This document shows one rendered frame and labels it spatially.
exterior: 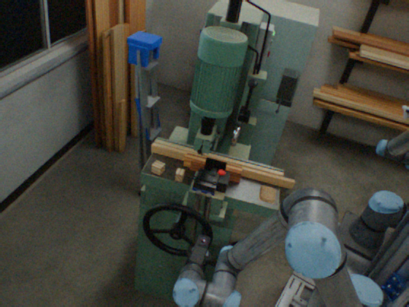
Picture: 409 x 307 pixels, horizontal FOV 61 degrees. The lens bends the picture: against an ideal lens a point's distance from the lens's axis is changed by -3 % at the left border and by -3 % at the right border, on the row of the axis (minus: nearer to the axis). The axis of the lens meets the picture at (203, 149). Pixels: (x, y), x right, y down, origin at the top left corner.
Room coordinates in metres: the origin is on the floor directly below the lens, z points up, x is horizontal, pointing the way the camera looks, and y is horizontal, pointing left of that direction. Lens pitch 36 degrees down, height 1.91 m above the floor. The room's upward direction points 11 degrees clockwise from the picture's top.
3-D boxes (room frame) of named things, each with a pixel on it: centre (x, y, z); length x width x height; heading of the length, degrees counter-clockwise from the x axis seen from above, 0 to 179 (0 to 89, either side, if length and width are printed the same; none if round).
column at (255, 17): (1.57, -0.03, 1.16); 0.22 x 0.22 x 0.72; 84
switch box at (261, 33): (1.59, -0.17, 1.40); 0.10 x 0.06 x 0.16; 174
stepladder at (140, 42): (2.03, 0.41, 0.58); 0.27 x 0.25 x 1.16; 78
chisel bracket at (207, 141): (1.30, 0.00, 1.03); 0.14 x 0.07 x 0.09; 174
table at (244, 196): (1.17, -0.06, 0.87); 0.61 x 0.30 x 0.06; 84
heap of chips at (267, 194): (1.16, -0.31, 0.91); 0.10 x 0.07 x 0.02; 174
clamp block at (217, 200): (1.08, -0.05, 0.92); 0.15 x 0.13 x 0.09; 84
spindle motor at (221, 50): (1.28, 0.00, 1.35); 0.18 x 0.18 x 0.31
